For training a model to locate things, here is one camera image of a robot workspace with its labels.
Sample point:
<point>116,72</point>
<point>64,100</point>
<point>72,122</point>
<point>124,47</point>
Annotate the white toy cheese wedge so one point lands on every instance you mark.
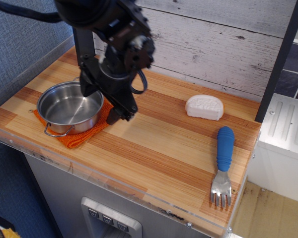
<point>204,106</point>

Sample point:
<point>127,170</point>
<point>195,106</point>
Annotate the orange knitted towel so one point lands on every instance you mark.
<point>73,141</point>

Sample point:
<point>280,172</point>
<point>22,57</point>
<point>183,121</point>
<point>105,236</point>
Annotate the clear acrylic edge guard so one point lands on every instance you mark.
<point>166,168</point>

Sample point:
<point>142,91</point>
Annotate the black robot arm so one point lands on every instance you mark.
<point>130,47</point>

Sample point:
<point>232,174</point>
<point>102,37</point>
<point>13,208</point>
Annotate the yellow black object on floor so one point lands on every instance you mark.
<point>8,233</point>

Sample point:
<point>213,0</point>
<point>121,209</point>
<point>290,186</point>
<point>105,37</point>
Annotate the stainless steel pot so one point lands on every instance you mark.
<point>66,111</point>

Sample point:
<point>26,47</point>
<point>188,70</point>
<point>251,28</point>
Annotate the grey cabinet button panel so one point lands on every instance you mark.
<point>105,222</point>

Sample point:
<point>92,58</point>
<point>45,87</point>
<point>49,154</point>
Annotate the right dark shelf post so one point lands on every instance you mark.
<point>279,64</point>

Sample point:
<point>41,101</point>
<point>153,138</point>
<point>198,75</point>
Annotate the dark shelf post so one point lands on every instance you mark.
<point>279,64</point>
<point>84,43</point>

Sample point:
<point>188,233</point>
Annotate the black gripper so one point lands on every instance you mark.
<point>109,76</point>

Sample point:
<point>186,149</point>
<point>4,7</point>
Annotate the blue handled metal fork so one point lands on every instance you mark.
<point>221,185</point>

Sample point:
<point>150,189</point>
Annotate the white grooved side counter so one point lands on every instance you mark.
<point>274,165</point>

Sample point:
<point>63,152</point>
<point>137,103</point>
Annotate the left dark shelf post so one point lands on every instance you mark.
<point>84,43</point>

